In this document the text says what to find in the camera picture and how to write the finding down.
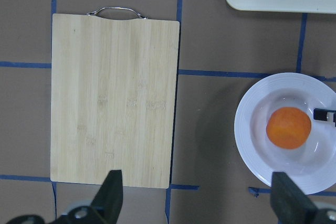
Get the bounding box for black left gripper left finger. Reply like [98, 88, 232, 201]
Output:
[90, 170, 123, 224]

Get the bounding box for bamboo cutting board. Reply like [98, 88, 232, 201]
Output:
[50, 12, 180, 189]

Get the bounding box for white round plate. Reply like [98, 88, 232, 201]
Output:
[234, 72, 335, 194]

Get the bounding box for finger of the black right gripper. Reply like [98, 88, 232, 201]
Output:
[313, 108, 335, 124]

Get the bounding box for orange fruit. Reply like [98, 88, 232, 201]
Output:
[266, 107, 312, 150]

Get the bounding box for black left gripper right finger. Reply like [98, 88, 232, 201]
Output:
[270, 172, 318, 224]

